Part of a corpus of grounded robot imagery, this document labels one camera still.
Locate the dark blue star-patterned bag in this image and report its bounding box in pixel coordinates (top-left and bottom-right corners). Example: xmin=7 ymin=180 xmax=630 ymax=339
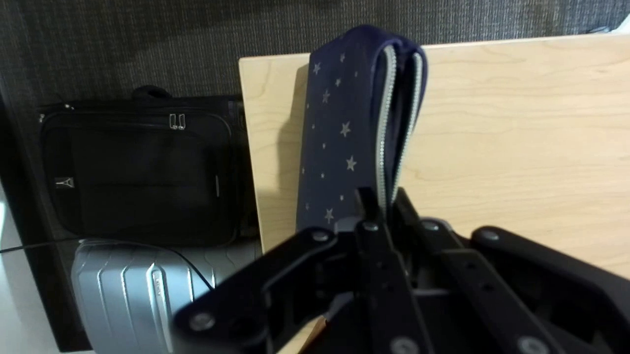
xmin=295 ymin=25 xmax=426 ymax=227

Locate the black cable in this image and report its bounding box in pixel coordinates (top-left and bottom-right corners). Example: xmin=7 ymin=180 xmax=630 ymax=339
xmin=0 ymin=237 xmax=216 ymax=292

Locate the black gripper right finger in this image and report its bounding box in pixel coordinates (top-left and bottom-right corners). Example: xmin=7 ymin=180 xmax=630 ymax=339
xmin=391 ymin=188 xmax=564 ymax=354

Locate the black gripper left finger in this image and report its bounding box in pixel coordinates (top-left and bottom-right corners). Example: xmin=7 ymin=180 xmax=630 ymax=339
xmin=356 ymin=186 xmax=432 ymax=354

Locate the black soft bag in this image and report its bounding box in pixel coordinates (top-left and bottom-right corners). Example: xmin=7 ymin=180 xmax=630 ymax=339
xmin=39 ymin=86 xmax=255 ymax=247

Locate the silver hard-shell suitcase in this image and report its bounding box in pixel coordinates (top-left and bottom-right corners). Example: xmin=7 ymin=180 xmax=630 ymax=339
xmin=70 ymin=239 xmax=259 ymax=354

